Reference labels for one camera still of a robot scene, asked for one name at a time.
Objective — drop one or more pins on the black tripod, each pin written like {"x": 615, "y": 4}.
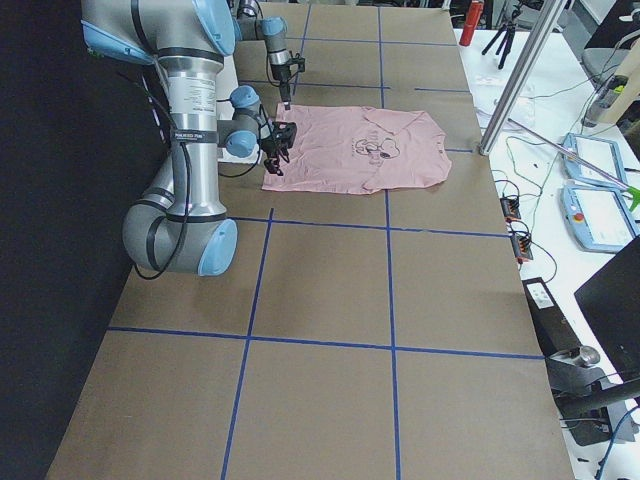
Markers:
{"x": 505, "y": 34}

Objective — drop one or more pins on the orange black connector block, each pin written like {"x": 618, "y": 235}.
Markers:
{"x": 510, "y": 207}

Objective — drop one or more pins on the lower blue teach pendant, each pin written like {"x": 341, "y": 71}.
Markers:
{"x": 598, "y": 218}

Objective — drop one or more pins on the black monitor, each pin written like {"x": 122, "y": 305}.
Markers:
{"x": 609, "y": 302}

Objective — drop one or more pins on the blue teach pendant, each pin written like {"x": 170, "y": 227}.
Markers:
{"x": 598, "y": 218}
{"x": 602, "y": 153}

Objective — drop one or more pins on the aluminium frame post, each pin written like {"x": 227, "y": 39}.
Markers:
{"x": 534, "y": 45}

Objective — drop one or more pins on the black power box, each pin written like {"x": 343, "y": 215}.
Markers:
{"x": 553, "y": 331}

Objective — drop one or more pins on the grabber reach tool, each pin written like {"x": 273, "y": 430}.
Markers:
{"x": 632, "y": 191}

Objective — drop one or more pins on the red cylinder bottle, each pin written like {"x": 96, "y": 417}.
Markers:
{"x": 472, "y": 19}

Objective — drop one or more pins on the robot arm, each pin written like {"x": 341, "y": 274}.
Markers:
{"x": 179, "y": 224}
{"x": 252, "y": 25}

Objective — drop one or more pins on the upper blue teach pendant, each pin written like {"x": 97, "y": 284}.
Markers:
{"x": 602, "y": 153}

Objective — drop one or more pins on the pink Snoopy t-shirt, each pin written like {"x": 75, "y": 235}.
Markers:
{"x": 360, "y": 150}

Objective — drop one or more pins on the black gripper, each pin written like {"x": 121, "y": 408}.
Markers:
{"x": 270, "y": 145}
{"x": 282, "y": 76}

